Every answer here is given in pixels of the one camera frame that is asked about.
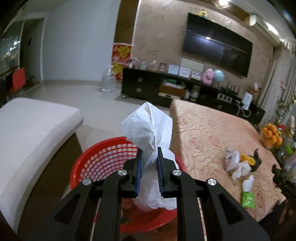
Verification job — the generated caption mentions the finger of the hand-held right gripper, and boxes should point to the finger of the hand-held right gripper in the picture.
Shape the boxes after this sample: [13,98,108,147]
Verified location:
[272,163,292,204]

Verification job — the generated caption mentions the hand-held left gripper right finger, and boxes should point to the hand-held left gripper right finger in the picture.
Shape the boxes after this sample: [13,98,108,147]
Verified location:
[157,147,271,241]

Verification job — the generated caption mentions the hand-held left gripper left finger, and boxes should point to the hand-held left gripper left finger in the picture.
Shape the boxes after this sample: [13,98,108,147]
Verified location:
[53,147,144,241]

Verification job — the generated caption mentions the black and brown bag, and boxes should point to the black and brown bag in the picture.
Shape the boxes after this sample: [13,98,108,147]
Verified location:
[251,149,263,172]

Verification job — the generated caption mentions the red plastic mesh basket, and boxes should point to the red plastic mesh basket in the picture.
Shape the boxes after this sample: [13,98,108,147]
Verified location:
[70,137,185,233]

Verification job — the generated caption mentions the large white paper tissue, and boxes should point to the large white paper tissue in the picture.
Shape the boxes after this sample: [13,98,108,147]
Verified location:
[121,101,179,211]

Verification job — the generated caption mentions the small crumpled white tissue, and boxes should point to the small crumpled white tissue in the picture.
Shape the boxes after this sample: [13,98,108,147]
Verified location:
[242,175,254,193]
[231,162,251,181]

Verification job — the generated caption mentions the bright green wrapper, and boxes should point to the bright green wrapper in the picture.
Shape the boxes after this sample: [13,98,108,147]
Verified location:
[241,191,256,208]

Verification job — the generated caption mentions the pile of oranges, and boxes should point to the pile of oranges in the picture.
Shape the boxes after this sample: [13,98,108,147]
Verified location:
[261,123,283,150]

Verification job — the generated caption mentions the clear plastic bag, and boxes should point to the clear plastic bag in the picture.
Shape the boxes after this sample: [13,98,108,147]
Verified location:
[225,150,242,174]

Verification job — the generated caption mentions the table with floral cloth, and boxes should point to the table with floral cloth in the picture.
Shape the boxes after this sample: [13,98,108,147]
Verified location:
[170,99,287,223]

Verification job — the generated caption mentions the white upright box device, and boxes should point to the white upright box device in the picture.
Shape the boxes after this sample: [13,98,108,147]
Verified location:
[242,92,252,109]

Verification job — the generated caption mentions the brown open drawer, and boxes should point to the brown open drawer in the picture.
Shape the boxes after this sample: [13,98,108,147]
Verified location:
[159,84,186,99]

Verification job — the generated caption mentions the metal tins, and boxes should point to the metal tins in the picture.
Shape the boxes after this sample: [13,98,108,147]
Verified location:
[191,85,200,101]

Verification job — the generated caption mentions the black television cabinet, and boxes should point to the black television cabinet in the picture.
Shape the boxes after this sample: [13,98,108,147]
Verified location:
[121,67,266,126]

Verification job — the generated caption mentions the beige curtain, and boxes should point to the beige curtain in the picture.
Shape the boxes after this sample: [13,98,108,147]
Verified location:
[258,39,296,121]

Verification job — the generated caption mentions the white power strip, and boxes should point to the white power strip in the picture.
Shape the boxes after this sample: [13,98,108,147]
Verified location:
[217,93,233,102]

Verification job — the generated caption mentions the clear large water bottle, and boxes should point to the clear large water bottle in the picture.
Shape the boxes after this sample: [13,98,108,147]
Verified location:
[99,65,117,93]

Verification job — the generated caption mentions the black router with antennas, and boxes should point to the black router with antennas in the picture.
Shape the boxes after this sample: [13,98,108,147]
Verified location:
[222,82,240,94]

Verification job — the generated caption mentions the pink plush toy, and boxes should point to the pink plush toy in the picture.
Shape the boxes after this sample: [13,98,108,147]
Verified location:
[202,69,214,84]

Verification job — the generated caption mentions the white bench cushion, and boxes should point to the white bench cushion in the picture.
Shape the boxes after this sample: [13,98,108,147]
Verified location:
[0,97,85,235]

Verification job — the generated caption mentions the pale blue globe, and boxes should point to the pale blue globe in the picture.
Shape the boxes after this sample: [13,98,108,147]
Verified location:
[213,69,225,87]

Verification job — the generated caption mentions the plain white board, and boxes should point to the plain white board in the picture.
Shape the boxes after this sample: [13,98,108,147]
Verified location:
[180,58,204,72]

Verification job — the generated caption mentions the black flat television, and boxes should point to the black flat television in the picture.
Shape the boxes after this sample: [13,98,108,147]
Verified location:
[182,13,253,78]

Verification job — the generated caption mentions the red chair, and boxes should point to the red chair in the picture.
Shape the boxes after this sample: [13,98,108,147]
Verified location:
[11,67,26,91]

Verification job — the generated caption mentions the white air conditioner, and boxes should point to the white air conditioner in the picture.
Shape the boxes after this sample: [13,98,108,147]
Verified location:
[248,14,281,40]

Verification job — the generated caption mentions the glass sliding door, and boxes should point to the glass sliding door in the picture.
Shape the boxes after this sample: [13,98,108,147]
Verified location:
[0,21,23,75]

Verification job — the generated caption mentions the dark wooden bench frame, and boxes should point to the dark wooden bench frame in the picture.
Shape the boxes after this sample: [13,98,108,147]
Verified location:
[58,133,84,176]

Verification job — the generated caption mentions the white power cable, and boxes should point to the white power cable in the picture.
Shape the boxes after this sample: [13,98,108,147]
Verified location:
[235,101,252,117]

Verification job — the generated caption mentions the red festive wall hanging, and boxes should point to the red festive wall hanging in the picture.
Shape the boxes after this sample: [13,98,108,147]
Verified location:
[112,42,134,82]

